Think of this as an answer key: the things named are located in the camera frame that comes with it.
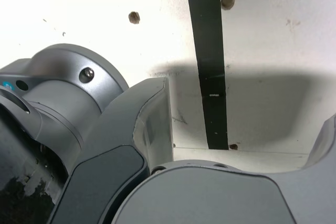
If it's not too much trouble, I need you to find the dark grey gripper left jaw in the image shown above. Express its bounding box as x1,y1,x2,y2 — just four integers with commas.
47,77,175,224

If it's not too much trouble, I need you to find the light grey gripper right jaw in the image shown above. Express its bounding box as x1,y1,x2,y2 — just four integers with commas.
110,113,336,224

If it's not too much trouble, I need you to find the black tape strip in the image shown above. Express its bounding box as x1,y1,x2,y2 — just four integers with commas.
187,0,229,150

